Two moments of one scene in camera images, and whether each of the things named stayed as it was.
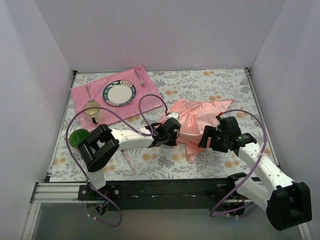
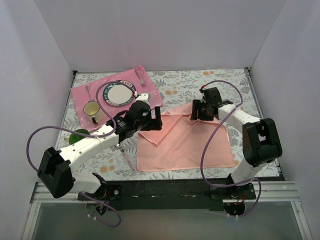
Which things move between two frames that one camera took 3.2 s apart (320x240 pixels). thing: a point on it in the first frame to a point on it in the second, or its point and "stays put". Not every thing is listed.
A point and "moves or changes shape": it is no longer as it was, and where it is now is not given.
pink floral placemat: x=146 y=97 stays put
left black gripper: x=161 y=139 to x=155 y=118
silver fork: x=141 y=82 stays put
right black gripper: x=208 y=136 to x=196 y=110
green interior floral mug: x=77 y=136 stays put
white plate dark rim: x=119 y=92 stays put
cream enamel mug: x=95 y=114 stays put
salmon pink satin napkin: x=194 y=116 moves or changes shape
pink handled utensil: x=128 y=160 stays put
